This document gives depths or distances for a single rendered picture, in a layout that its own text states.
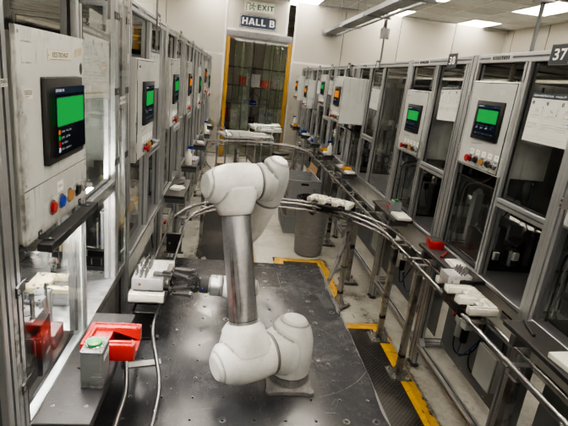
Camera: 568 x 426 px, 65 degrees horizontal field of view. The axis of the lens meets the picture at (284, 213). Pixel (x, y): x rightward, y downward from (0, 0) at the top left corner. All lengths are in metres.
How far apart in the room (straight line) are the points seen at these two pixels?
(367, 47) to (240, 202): 8.92
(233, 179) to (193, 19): 8.56
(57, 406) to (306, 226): 3.61
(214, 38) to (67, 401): 8.95
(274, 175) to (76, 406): 0.91
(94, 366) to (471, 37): 10.45
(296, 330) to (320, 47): 8.74
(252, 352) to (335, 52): 8.92
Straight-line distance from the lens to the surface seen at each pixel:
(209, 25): 9.92
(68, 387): 1.45
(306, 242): 4.73
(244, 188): 1.50
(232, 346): 1.57
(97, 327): 1.60
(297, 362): 1.69
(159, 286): 1.94
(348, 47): 10.16
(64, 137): 1.24
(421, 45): 10.65
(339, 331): 2.20
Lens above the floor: 1.78
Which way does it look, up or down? 17 degrees down
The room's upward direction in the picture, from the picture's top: 6 degrees clockwise
